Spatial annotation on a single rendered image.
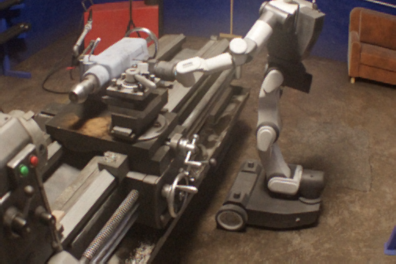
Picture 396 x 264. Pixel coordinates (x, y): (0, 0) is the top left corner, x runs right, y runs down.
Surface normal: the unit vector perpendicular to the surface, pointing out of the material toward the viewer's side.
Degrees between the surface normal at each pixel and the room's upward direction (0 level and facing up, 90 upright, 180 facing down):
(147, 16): 90
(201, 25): 90
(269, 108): 90
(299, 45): 88
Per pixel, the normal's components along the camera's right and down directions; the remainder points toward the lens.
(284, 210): 0.00, -0.88
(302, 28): -0.58, 0.34
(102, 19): 0.00, 0.47
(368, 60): -0.33, 0.44
